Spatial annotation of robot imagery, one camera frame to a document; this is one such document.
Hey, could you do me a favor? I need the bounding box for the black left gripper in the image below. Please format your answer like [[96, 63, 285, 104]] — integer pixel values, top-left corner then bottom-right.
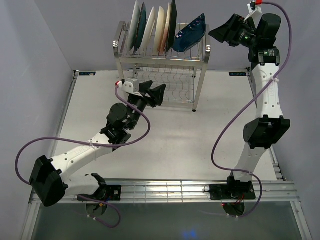
[[127, 80, 167, 131]]

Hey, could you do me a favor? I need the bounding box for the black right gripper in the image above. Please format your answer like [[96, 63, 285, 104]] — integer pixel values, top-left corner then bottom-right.
[[208, 13, 260, 49]]

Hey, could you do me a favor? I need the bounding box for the dark blue irregular dish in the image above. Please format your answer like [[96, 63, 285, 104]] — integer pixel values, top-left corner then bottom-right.
[[172, 13, 207, 53]]

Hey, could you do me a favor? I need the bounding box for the cream and pink branch plate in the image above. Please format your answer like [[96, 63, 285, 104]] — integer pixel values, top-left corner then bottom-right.
[[159, 3, 172, 55]]

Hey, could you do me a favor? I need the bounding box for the white green red rimmed plate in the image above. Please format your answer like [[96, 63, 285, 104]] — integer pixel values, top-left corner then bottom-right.
[[140, 7, 156, 52]]

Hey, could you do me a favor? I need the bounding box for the cream bear plate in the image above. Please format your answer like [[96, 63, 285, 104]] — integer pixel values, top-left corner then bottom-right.
[[152, 6, 166, 56]]

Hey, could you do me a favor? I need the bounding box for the dark teal blossom plate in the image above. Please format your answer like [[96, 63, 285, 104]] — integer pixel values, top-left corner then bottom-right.
[[134, 2, 147, 53]]

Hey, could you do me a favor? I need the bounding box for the square black teal plate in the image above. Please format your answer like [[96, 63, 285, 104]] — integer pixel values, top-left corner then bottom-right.
[[165, 0, 178, 53]]

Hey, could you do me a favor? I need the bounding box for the red and teal plate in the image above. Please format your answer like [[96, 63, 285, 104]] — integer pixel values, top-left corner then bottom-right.
[[127, 0, 141, 51]]

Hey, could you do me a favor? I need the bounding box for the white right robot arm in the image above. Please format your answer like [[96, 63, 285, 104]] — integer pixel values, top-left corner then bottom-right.
[[209, 13, 291, 200]]

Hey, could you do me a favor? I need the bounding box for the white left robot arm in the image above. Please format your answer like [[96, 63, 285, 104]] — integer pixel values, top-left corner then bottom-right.
[[29, 78, 167, 207]]

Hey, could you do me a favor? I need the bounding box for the stainless steel dish rack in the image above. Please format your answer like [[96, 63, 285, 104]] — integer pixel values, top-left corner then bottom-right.
[[112, 21, 211, 112]]

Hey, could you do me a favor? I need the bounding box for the left blue table label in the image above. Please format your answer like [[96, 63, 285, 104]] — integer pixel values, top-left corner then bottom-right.
[[79, 71, 96, 76]]

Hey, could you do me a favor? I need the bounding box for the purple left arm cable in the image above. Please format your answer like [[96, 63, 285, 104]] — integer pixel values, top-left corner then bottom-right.
[[14, 84, 152, 229]]

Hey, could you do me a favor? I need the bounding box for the aluminium front rail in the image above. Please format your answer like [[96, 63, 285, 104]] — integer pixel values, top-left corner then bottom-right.
[[106, 179, 300, 204]]

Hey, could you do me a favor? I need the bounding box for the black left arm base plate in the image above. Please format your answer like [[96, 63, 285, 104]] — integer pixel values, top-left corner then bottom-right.
[[93, 184, 122, 201]]

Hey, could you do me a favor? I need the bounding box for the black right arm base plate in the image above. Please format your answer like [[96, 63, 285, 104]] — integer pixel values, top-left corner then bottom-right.
[[203, 182, 256, 200]]

